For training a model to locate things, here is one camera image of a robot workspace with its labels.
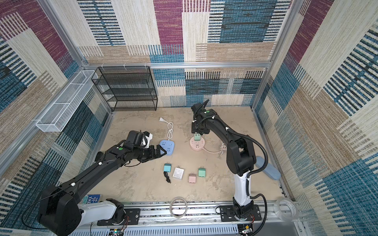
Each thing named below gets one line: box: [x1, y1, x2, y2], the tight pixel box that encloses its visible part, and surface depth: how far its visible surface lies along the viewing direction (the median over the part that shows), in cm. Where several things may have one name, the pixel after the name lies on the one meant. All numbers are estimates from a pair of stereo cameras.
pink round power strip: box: [189, 136, 206, 151], surface depth 99 cm
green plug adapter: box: [198, 166, 206, 178], surface depth 87 cm
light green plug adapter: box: [193, 132, 202, 142], surface depth 100 cm
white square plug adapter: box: [172, 165, 185, 180], surface depth 87 cm
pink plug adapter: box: [188, 173, 197, 184], surface depth 85 cm
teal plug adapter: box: [163, 163, 172, 173], surface depth 90 cm
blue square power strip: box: [159, 139, 175, 156], surface depth 98 cm
